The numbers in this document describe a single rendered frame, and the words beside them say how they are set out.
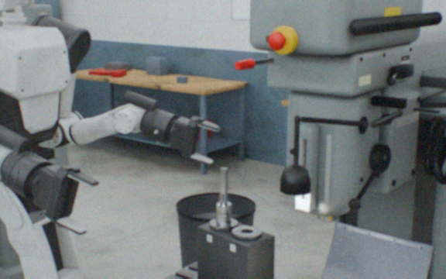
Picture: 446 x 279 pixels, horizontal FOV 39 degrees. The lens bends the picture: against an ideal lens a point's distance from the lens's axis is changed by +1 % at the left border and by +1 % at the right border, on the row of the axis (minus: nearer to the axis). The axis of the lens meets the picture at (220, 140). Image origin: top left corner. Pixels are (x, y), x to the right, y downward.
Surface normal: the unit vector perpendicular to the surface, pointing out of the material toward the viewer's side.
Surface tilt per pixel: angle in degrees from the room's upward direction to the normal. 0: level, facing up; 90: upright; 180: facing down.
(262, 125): 90
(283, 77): 90
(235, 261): 90
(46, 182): 84
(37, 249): 115
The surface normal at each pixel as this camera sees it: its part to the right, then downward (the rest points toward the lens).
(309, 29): -0.62, 0.18
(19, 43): 0.64, -0.61
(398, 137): 0.79, 0.14
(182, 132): -0.36, 0.32
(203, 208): 0.33, 0.16
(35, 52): 0.90, 0.11
